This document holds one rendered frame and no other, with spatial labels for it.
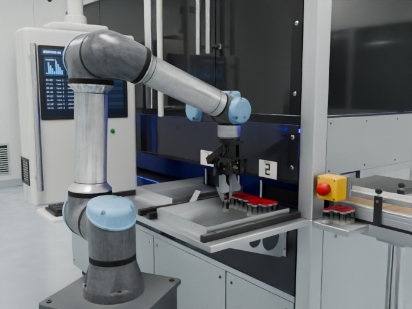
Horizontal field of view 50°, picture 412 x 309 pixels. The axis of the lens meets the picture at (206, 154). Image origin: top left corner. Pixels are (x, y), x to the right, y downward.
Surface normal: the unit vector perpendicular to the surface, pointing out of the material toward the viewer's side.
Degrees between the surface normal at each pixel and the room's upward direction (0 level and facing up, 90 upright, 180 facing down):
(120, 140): 90
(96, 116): 90
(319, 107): 90
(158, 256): 90
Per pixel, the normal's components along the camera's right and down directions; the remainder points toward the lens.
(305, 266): -0.79, 0.08
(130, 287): 0.66, -0.21
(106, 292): 0.06, -0.17
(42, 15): 0.62, 0.11
